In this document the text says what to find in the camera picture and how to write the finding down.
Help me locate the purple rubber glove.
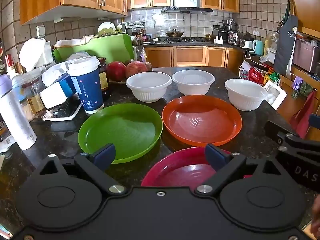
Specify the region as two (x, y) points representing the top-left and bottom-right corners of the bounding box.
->
(292, 76), (303, 90)

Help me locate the blue white tissue pack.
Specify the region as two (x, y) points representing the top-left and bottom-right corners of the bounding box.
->
(40, 62), (76, 109)

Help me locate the red hanging cloth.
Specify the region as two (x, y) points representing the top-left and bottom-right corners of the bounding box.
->
(290, 90), (316, 139)

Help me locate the green plastic plate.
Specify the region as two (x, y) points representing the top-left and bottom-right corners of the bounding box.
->
(78, 103), (163, 164)

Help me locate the dark sauce jar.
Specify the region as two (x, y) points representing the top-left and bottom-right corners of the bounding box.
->
(97, 57), (111, 101)

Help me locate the white ribbed bowl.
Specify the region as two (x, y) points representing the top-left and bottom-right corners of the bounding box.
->
(126, 72), (172, 103)
(225, 79), (268, 112)
(171, 69), (215, 96)

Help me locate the white window gift box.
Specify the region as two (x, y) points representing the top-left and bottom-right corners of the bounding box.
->
(264, 81), (287, 110)

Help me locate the magenta plastic plate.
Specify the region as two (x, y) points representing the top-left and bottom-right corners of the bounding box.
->
(141, 146), (215, 190)

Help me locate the person's right hand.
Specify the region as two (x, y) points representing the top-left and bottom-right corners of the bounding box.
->
(310, 195), (320, 239)

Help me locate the black wok on stove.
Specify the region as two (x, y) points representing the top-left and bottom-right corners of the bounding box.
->
(166, 30), (184, 38)

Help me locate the red apple left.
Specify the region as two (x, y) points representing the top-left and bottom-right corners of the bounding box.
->
(107, 61), (126, 81)

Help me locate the white plastic tray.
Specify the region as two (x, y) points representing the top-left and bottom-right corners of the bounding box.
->
(42, 98), (82, 122)

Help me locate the dark hanging apron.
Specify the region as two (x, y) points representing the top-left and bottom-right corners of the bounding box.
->
(273, 0), (298, 76)

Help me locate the blue paper coffee cup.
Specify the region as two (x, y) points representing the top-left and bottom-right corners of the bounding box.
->
(67, 56), (104, 114)

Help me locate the white purple water bottle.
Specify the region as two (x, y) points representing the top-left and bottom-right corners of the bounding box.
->
(1, 74), (37, 150)

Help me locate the red snack bag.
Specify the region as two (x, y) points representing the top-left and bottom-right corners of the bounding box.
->
(239, 60), (268, 86)

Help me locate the green cutting board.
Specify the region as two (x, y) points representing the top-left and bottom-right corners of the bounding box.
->
(53, 33), (137, 63)

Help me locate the red apple right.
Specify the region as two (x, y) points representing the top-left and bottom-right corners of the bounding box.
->
(125, 61), (148, 79)

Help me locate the teal electric kettle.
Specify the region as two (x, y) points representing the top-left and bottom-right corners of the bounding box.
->
(252, 40), (264, 56)

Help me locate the orange plastic plate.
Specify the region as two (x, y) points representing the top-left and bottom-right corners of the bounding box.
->
(162, 95), (242, 147)

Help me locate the red apple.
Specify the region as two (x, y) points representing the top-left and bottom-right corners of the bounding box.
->
(107, 61), (126, 81)
(125, 61), (148, 79)

